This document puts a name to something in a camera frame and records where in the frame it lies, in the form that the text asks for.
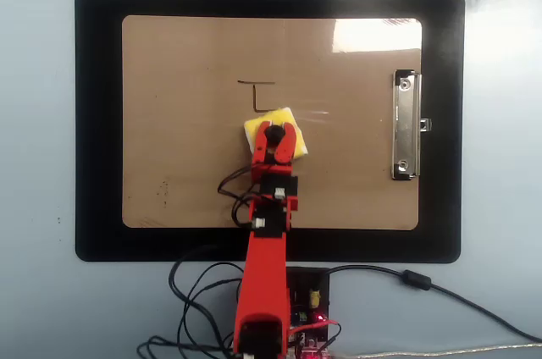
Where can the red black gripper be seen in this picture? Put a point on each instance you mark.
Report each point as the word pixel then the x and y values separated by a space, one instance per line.
pixel 277 185

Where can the brown clipboard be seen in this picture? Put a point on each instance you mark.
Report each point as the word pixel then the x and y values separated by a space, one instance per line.
pixel 190 122

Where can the black mat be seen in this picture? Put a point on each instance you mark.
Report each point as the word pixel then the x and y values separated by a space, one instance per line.
pixel 97 122

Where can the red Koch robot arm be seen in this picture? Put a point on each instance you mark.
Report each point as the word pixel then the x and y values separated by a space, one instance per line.
pixel 264 283

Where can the yellow white sponge with knob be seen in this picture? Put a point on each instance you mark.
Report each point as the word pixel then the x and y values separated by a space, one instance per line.
pixel 275 115

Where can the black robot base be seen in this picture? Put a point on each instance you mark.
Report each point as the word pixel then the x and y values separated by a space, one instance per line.
pixel 302 280

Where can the controller circuit board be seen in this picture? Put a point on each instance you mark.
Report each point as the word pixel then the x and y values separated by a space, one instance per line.
pixel 315 335

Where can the metal clipboard clip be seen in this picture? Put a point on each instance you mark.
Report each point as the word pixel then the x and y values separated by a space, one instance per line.
pixel 404 130

